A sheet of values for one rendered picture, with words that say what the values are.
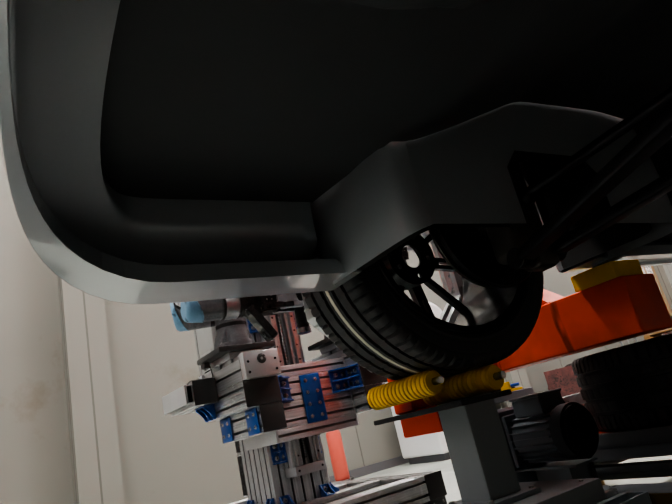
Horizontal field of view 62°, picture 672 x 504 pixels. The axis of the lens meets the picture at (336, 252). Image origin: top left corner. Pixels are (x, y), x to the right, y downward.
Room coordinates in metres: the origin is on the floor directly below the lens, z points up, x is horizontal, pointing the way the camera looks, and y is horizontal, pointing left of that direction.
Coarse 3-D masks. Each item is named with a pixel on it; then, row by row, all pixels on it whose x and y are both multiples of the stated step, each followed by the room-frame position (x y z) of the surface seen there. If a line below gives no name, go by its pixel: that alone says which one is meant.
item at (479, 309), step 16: (416, 240) 1.49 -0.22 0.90; (384, 256) 1.44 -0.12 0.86; (400, 256) 1.45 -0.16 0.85; (432, 256) 1.51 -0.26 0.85; (384, 272) 1.21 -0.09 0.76; (400, 272) 1.44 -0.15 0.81; (416, 272) 1.47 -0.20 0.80; (432, 272) 1.50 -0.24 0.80; (400, 288) 1.23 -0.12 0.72; (416, 288) 1.50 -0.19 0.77; (432, 288) 1.55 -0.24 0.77; (464, 288) 1.65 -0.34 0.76; (480, 288) 1.58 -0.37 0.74; (496, 288) 1.52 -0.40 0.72; (512, 288) 1.46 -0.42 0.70; (416, 304) 1.25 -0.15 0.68; (464, 304) 1.62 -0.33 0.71; (480, 304) 1.55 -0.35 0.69; (496, 304) 1.48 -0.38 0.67; (512, 304) 1.42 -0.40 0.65; (432, 320) 1.27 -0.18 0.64; (464, 320) 1.57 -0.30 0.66; (480, 320) 1.47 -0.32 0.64; (496, 320) 1.38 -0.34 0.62
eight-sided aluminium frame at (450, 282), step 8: (424, 232) 1.70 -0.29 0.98; (432, 240) 1.71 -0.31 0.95; (440, 256) 1.72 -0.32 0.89; (440, 264) 1.72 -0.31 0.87; (440, 272) 1.73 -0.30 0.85; (448, 272) 1.73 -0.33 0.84; (456, 272) 1.69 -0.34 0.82; (448, 280) 1.72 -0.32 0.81; (456, 280) 1.68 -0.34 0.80; (448, 288) 1.72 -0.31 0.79; (456, 288) 1.69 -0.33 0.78; (456, 296) 1.69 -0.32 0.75; (304, 304) 1.45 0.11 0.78; (448, 304) 1.71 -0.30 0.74; (448, 312) 1.70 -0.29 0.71; (456, 312) 1.66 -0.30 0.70; (312, 320) 1.44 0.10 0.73; (448, 320) 1.64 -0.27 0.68; (320, 328) 1.45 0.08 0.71
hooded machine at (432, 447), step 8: (432, 304) 5.65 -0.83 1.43; (440, 312) 5.69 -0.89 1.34; (392, 408) 5.87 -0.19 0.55; (400, 424) 5.82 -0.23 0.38; (400, 432) 5.85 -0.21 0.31; (440, 432) 5.41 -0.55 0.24; (400, 440) 5.87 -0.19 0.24; (408, 440) 5.77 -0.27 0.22; (416, 440) 5.67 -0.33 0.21; (424, 440) 5.57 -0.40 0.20; (432, 440) 5.47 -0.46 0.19; (440, 440) 5.40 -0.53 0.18; (408, 448) 5.79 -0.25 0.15; (416, 448) 5.69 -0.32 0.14; (424, 448) 5.59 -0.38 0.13; (432, 448) 5.50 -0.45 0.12; (440, 448) 5.41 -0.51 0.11; (408, 456) 5.82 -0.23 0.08; (416, 456) 5.73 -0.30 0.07; (424, 456) 5.68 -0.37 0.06; (432, 456) 5.59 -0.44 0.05; (440, 456) 5.49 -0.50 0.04; (448, 456) 5.47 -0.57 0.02
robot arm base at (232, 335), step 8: (216, 328) 2.06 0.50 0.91; (224, 328) 2.04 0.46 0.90; (232, 328) 2.04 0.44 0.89; (240, 328) 2.05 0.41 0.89; (216, 336) 2.06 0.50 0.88; (224, 336) 2.04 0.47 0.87; (232, 336) 2.03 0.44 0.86; (240, 336) 2.04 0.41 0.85; (248, 336) 2.07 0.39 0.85; (216, 344) 2.05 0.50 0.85; (224, 344) 2.02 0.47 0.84; (232, 344) 2.02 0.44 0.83
